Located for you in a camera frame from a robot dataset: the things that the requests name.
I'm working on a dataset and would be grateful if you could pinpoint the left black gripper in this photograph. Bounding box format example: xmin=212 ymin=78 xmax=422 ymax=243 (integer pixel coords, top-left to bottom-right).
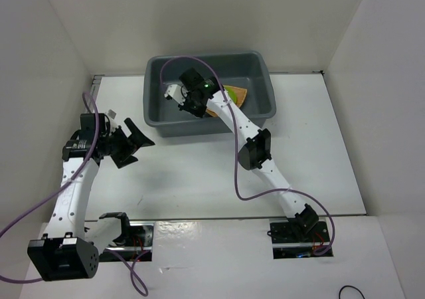
xmin=100 ymin=118 xmax=154 ymax=168

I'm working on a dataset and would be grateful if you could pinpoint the green plastic plate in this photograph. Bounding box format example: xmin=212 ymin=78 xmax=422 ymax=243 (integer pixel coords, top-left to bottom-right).
xmin=223 ymin=85 xmax=237 ymax=105

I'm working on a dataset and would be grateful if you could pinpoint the woven bamboo fan-shaped basket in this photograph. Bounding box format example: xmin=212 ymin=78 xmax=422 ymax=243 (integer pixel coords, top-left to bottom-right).
xmin=206 ymin=85 xmax=248 ymax=117

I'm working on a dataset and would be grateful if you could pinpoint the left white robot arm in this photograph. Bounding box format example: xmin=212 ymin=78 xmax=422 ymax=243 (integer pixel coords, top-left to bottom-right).
xmin=27 ymin=113 xmax=154 ymax=282

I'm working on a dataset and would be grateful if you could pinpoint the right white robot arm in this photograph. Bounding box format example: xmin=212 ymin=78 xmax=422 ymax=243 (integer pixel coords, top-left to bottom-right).
xmin=165 ymin=68 xmax=319 ymax=241

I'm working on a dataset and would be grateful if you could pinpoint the grey plastic bin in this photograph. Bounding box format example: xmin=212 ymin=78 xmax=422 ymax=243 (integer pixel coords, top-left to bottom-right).
xmin=143 ymin=51 xmax=276 ymax=138

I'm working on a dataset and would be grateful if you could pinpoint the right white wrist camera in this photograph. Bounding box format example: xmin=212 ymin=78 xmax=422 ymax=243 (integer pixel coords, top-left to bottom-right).
xmin=164 ymin=84 xmax=187 ymax=106

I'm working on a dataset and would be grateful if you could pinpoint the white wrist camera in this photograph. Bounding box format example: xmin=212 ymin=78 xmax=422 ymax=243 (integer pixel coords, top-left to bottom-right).
xmin=105 ymin=110 xmax=118 ymax=130
xmin=164 ymin=84 xmax=187 ymax=106

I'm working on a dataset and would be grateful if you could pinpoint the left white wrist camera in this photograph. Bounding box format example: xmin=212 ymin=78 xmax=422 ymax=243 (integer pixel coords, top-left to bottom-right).
xmin=105 ymin=110 xmax=118 ymax=130

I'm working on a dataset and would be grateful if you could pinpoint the aluminium table edge rail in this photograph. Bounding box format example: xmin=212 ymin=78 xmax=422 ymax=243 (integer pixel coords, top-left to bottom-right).
xmin=90 ymin=74 xmax=104 ymax=100

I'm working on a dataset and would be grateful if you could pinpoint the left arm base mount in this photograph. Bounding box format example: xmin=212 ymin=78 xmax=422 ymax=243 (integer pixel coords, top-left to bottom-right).
xmin=84 ymin=218 xmax=154 ymax=262

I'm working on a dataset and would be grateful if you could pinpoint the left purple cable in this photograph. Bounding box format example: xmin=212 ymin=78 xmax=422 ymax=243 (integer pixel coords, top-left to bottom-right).
xmin=0 ymin=91 xmax=150 ymax=296

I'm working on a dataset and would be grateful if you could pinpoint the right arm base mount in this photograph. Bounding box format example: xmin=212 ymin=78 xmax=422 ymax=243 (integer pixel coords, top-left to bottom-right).
xmin=266 ymin=218 xmax=335 ymax=260

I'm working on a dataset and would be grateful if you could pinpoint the black cable loop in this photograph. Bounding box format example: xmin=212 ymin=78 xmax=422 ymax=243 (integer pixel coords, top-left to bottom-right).
xmin=339 ymin=284 xmax=366 ymax=299

